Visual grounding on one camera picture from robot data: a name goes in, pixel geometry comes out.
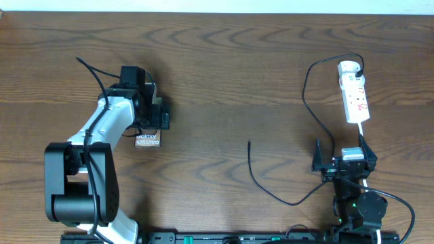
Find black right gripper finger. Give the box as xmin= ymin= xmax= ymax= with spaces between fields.
xmin=359 ymin=135 xmax=378 ymax=169
xmin=311 ymin=139 xmax=323 ymax=171

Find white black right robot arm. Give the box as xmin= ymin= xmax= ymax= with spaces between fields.
xmin=312 ymin=135 xmax=387 ymax=243

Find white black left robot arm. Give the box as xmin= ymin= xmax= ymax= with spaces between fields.
xmin=44 ymin=83 xmax=169 ymax=243

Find white usb charger plug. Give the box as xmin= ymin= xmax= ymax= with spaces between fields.
xmin=338 ymin=60 xmax=366 ymax=90

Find white power strip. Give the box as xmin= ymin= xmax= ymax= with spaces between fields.
xmin=339 ymin=72 xmax=370 ymax=124

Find white power strip cord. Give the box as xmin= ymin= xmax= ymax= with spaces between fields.
xmin=357 ymin=122 xmax=382 ymax=244

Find black usb charging cable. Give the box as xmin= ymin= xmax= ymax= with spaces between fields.
xmin=247 ymin=53 xmax=366 ymax=207

